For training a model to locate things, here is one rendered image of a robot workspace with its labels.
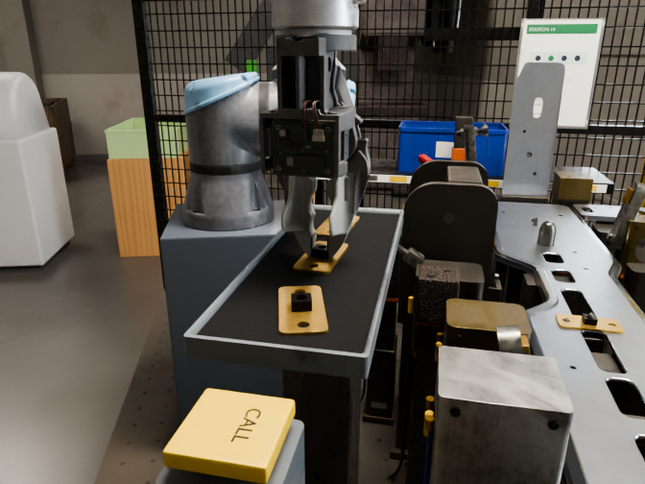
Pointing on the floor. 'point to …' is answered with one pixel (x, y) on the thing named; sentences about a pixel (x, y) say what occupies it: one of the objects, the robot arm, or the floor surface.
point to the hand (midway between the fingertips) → (322, 242)
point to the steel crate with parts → (57, 113)
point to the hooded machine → (30, 181)
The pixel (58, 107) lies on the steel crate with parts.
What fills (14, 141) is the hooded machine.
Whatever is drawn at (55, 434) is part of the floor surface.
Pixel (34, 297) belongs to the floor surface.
